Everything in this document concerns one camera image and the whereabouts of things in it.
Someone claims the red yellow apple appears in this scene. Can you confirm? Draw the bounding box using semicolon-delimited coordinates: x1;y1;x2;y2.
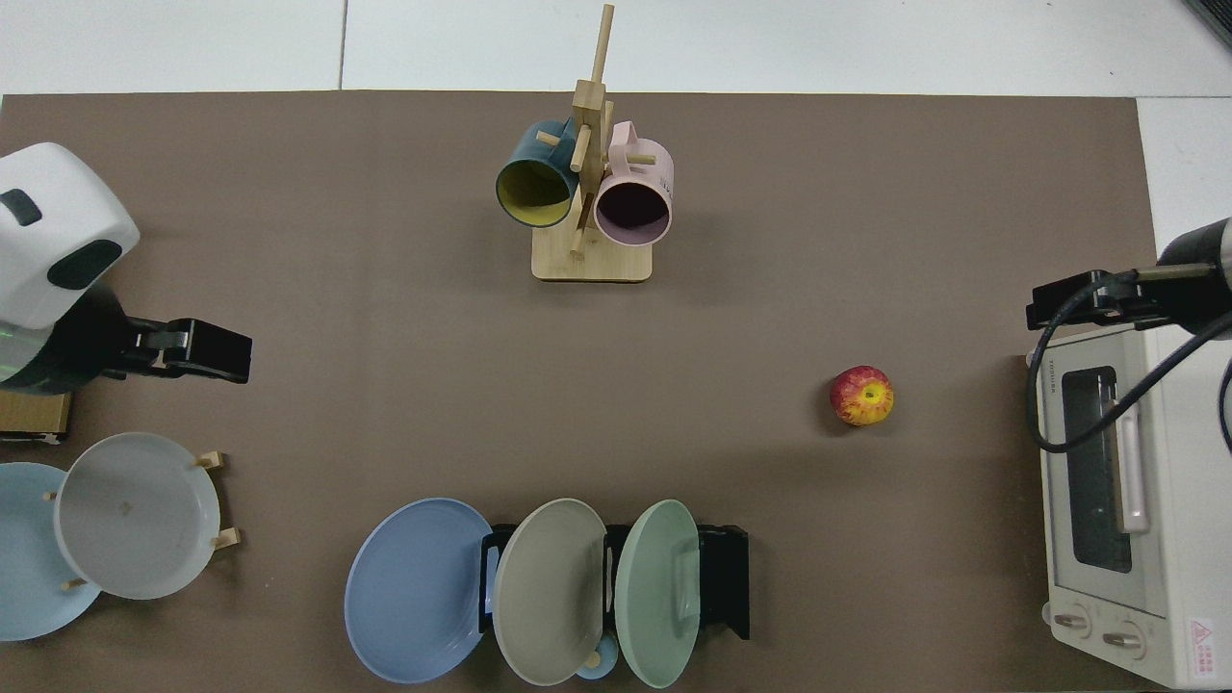
831;365;895;426

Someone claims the wooden cup stand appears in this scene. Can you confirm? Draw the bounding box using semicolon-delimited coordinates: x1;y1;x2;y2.
531;3;655;283

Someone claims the grey plate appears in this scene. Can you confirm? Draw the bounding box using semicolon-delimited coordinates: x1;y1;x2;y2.
53;432;222;601

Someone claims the small blue round thing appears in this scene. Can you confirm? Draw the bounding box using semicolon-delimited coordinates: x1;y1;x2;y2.
576;635;620;680

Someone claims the brown table cloth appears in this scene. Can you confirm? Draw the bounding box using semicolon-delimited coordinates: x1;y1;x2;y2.
0;91;1156;693

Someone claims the beige plate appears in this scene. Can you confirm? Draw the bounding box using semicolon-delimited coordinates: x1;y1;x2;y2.
492;498;609;686

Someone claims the green plate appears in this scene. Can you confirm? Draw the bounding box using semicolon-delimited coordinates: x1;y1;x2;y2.
615;499;702;689

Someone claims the dark teal cup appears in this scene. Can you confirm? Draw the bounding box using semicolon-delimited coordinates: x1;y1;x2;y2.
496;119;584;229

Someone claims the dark grey object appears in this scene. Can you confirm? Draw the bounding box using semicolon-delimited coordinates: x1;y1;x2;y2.
1182;0;1232;49

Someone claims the pale toaster oven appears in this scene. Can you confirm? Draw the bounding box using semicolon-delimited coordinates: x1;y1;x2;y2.
1039;322;1232;691

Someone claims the wooden plate rack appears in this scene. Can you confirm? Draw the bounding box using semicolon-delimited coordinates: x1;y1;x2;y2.
43;450;242;590

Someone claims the black dish rack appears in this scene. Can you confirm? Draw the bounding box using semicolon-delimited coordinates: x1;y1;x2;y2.
479;523;750;641

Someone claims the wire basket with wooden floor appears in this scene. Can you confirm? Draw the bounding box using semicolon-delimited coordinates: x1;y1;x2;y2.
0;390;73;445

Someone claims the pink cup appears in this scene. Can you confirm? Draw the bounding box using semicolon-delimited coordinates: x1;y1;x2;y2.
593;121;675;247

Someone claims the light blue plate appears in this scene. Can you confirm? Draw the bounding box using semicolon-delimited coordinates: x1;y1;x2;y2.
0;462;103;642

